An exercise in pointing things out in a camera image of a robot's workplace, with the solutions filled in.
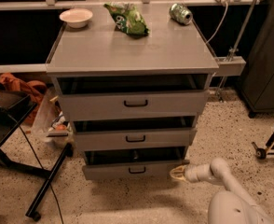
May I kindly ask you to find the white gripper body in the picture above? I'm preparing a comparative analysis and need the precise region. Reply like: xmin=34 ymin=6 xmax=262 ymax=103
xmin=185 ymin=165 xmax=204 ymax=183

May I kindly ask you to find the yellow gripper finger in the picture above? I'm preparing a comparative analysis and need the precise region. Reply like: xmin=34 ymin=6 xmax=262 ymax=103
xmin=171 ymin=165 xmax=186 ymax=174
xmin=170 ymin=174 xmax=187 ymax=182

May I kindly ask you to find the grey bottom drawer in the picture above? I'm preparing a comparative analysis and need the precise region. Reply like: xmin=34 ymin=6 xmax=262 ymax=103
xmin=82 ymin=147 xmax=189 ymax=180

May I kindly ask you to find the grey drawer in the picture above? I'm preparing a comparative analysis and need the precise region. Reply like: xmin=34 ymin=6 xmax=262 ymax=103
xmin=82 ymin=147 xmax=189 ymax=180
xmin=75 ymin=128 xmax=197 ymax=151
xmin=59 ymin=91 xmax=208 ymax=121

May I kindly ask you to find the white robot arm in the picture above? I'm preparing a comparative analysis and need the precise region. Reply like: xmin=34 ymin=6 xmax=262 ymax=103
xmin=170 ymin=158 xmax=274 ymax=224

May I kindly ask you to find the grey middle drawer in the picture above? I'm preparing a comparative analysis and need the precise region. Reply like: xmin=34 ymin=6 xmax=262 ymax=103
xmin=75 ymin=128 xmax=197 ymax=151

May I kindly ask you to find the grey drawer cabinet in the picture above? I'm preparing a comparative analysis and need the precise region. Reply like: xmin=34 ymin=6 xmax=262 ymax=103
xmin=45 ymin=2 xmax=220 ymax=161

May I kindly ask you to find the grey top drawer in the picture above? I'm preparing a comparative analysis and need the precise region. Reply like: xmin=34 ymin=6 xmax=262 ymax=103
xmin=59 ymin=91 xmax=208 ymax=121

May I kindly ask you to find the dark grey cabinet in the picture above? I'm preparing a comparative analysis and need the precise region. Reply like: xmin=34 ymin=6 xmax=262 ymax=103
xmin=237 ymin=0 xmax=274 ymax=118

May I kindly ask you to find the metal pole stand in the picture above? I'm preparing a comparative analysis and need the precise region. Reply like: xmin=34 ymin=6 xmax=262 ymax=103
xmin=215 ymin=0 xmax=257 ymax=102

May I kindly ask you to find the clear plastic trash bag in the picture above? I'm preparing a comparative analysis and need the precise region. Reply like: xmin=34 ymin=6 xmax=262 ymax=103
xmin=32 ymin=87 xmax=74 ymax=148

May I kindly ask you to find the green soda can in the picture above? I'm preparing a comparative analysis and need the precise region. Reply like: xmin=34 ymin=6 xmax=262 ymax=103
xmin=169 ymin=4 xmax=193 ymax=25

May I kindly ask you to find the green chip bag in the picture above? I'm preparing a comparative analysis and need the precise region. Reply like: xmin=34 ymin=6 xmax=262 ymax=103
xmin=103 ymin=2 xmax=149 ymax=36

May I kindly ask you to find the orange cloth bag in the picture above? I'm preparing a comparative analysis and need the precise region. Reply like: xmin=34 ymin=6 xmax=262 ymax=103
xmin=0 ymin=73 xmax=48 ymax=125

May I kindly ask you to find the white bowl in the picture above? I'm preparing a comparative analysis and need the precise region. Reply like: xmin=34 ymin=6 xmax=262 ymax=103
xmin=60 ymin=8 xmax=93 ymax=29

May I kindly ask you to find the black rolling stand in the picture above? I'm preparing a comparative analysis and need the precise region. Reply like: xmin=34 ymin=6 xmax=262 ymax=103
xmin=0 ymin=84 xmax=73 ymax=222

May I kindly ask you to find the black floor cable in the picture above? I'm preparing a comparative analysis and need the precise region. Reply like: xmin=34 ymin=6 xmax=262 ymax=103
xmin=18 ymin=124 xmax=65 ymax=224

